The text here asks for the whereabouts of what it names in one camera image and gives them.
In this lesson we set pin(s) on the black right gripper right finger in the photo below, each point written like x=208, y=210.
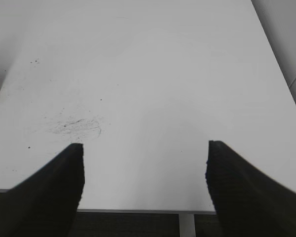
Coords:
x=248, y=203

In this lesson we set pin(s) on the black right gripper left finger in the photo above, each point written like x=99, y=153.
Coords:
x=45, y=204

